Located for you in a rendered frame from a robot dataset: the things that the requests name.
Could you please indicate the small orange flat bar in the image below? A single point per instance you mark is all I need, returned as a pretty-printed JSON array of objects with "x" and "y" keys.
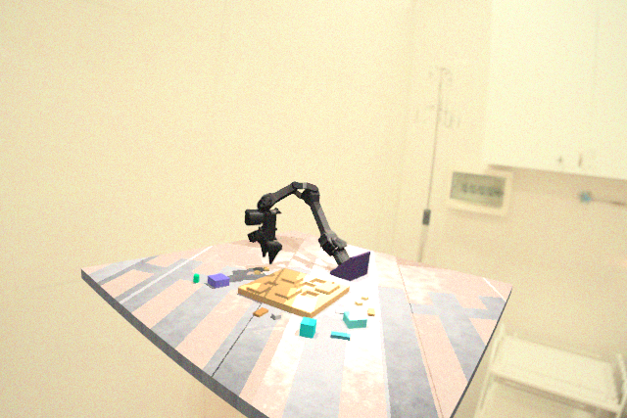
[{"x": 260, "y": 312}]

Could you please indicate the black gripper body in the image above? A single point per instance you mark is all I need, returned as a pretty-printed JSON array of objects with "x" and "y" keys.
[{"x": 271, "y": 245}]

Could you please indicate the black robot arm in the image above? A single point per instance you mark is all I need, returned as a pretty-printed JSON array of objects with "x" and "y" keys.
[{"x": 266, "y": 216}]

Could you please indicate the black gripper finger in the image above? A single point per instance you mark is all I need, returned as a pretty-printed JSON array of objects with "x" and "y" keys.
[
  {"x": 264, "y": 251},
  {"x": 272, "y": 256}
]

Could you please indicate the cyan cube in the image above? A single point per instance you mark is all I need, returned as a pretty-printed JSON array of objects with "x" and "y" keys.
[{"x": 307, "y": 328}]

